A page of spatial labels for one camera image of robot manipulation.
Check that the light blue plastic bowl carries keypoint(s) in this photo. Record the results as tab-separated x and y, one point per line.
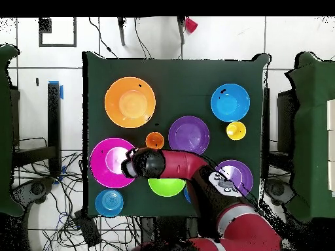
230	104

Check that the orange plastic cup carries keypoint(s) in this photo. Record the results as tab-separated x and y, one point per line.
154	140

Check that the light blue plastic cup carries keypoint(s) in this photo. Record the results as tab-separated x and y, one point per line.
109	203

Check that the orange plastic bowl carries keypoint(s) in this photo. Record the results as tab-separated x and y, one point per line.
130	103

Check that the black power strip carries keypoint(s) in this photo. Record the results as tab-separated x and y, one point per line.
87	230

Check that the red plastic cup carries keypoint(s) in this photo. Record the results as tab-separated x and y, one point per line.
191	25

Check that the green cloth side table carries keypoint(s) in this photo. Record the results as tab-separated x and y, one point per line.
5	130
311	130

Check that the yellow plastic cup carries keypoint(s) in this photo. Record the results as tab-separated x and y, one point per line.
235	130

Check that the green plastic bowl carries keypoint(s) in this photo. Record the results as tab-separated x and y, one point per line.
166	187

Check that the pink plastic bowl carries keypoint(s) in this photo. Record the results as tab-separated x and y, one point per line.
100	167

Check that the grey tripod leg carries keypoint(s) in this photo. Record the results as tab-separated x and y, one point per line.
121	31
181	28

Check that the small dark blue bowl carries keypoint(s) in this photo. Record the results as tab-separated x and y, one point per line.
186	194

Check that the black table frame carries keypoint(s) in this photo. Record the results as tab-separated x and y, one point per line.
54	117

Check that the purple plastic bowl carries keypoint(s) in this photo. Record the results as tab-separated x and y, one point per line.
188	133
243	174

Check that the black square floor frame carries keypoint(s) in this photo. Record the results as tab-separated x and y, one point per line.
45	26

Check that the blue tape strip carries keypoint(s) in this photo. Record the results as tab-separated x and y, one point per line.
61	92

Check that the dark green table cloth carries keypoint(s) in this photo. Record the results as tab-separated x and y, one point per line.
183	78

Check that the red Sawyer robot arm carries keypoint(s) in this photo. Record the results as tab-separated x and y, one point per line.
183	162

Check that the black office chair base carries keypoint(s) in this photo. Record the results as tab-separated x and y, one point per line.
277	190
36	188

